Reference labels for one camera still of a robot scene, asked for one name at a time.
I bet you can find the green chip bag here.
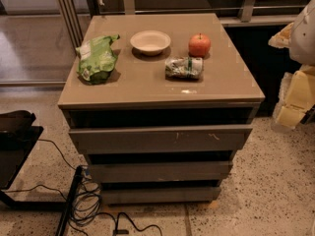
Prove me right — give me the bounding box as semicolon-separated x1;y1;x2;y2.
76;34;120;85

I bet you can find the red apple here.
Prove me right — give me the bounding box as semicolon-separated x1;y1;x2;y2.
188;33;211;58

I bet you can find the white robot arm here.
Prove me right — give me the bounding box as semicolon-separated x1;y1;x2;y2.
268;0;315;130

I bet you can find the grey drawer cabinet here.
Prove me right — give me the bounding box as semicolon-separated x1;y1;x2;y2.
58;14;264;191

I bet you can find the white paper bowl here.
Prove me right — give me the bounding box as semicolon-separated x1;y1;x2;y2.
130;30;171;56

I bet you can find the black stand base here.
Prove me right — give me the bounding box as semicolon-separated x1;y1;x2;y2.
0;110;65;211

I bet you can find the black coiled cable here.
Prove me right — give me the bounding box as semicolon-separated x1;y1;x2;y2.
3;139;163;236

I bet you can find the grey drawer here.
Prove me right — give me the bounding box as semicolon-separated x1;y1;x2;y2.
89;161;232;183
101;187;221;205
69;125;252;154

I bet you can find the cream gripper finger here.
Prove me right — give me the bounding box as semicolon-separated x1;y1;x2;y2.
268;23;293;48
275;65;315;129

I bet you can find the grey bottom drawer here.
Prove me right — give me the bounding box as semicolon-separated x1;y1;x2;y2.
101;187;221;205

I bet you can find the metal window frame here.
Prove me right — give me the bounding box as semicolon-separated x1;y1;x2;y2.
58;0;310;45

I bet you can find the black floor pole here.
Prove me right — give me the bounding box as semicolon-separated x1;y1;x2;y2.
54;166;83;236

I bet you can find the grey top drawer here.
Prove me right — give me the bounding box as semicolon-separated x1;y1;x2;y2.
69;125;252;154

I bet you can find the grey middle drawer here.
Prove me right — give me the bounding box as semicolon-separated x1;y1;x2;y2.
89;161;232;183

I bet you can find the crumpled snack packet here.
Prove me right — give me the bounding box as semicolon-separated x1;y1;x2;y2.
165;57;204;80

